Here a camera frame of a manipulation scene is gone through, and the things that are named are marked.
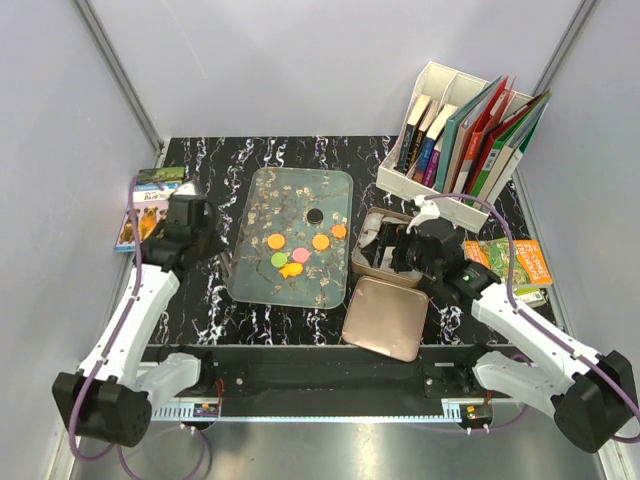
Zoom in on orange treehouse book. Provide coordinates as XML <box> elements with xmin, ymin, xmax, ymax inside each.
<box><xmin>464</xmin><ymin>238</ymin><xmax>553</xmax><ymax>293</ymax></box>

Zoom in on dog picture book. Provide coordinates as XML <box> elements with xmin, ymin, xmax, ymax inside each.
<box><xmin>113</xmin><ymin>181</ymin><xmax>189</xmax><ymax>254</ymax></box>

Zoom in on green landscape book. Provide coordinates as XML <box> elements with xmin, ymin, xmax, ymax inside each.
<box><xmin>136</xmin><ymin>167</ymin><xmax>185</xmax><ymax>184</ymax></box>

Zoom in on small orange round biscuit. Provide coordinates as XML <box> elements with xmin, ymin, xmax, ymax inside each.
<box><xmin>267</xmin><ymin>233</ymin><xmax>286</xmax><ymax>250</ymax></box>

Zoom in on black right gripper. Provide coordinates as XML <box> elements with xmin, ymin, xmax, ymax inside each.
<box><xmin>360</xmin><ymin>221</ymin><xmax>441</xmax><ymax>281</ymax></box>

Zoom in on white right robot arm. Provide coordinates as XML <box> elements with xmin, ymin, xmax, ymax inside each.
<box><xmin>363</xmin><ymin>219</ymin><xmax>639</xmax><ymax>453</ymax></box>

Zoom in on blue paperback book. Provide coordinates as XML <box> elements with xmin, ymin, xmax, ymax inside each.
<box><xmin>408</xmin><ymin>100</ymin><xmax>440</xmax><ymax>183</ymax></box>

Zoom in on white book organizer rack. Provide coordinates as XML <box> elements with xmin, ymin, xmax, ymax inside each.
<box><xmin>375</xmin><ymin>60</ymin><xmax>536</xmax><ymax>232</ymax></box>

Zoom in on pink round cookie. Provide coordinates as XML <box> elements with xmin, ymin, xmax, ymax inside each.
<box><xmin>292</xmin><ymin>247</ymin><xmax>310</xmax><ymax>264</ymax></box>

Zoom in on black paperback book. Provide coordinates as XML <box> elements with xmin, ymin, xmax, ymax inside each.
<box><xmin>395</xmin><ymin>94</ymin><xmax>432</xmax><ymax>174</ymax></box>

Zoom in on rose gold tin lid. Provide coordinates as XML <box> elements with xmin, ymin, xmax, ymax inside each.
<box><xmin>341</xmin><ymin>276</ymin><xmax>429</xmax><ymax>362</ymax></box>

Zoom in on teal hardcover book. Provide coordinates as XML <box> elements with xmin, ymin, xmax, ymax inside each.
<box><xmin>434</xmin><ymin>72</ymin><xmax>506</xmax><ymax>193</ymax></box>

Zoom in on large orange round biscuit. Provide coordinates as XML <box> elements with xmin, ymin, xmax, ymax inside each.
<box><xmin>312</xmin><ymin>234</ymin><xmax>330</xmax><ymax>251</ymax></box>

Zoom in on green hardcover book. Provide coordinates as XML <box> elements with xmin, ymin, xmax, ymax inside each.
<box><xmin>469</xmin><ymin>90</ymin><xmax>551</xmax><ymax>200</ymax></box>

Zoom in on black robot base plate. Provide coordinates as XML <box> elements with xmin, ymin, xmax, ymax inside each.
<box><xmin>142</xmin><ymin>345</ymin><xmax>491</xmax><ymax>423</ymax></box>

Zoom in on metal tongs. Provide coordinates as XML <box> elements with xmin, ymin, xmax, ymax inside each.
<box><xmin>216</xmin><ymin>250</ymin><xmax>233</xmax><ymax>283</ymax></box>

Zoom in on rose gold cookie tin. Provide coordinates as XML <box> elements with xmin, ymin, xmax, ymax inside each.
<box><xmin>351</xmin><ymin>207</ymin><xmax>422</xmax><ymax>288</ymax></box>

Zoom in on green round cookie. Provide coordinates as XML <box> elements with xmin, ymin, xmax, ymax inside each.
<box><xmin>270</xmin><ymin>252</ymin><xmax>288</xmax><ymax>269</ymax></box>

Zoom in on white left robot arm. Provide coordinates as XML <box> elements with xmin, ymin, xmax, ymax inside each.
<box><xmin>52</xmin><ymin>193</ymin><xmax>221</xmax><ymax>447</ymax></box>

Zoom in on black sandwich cookie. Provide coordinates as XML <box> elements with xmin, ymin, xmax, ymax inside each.
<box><xmin>306</xmin><ymin>208</ymin><xmax>324</xmax><ymax>224</ymax></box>

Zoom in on red hardcover book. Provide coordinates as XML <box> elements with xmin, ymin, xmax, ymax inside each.
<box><xmin>449</xmin><ymin>76</ymin><xmax>511</xmax><ymax>193</ymax></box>

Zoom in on orange flower shaped cookie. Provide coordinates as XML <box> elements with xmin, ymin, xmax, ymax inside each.
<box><xmin>331</xmin><ymin>225</ymin><xmax>348</xmax><ymax>239</ymax></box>

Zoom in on orange fish shaped cookie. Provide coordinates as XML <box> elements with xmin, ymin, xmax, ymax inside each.
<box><xmin>279</xmin><ymin>262</ymin><xmax>304</xmax><ymax>278</ymax></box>

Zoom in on purple paperback book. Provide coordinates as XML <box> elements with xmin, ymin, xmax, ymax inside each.
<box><xmin>421</xmin><ymin>104</ymin><xmax>458</xmax><ymax>187</ymax></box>

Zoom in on floral blossom serving tray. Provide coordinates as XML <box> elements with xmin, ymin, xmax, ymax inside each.
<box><xmin>227</xmin><ymin>167</ymin><xmax>353</xmax><ymax>309</ymax></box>

